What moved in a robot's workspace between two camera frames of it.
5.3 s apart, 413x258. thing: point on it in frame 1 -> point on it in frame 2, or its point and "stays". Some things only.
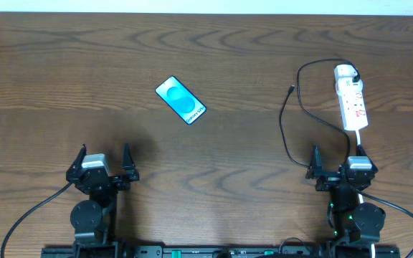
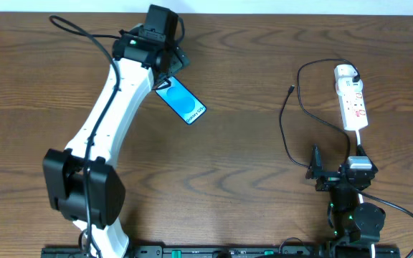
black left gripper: (103, 180) -> (174, 62)
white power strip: (352, 105) stays
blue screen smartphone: (185, 103) stays
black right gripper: (338, 178) stays
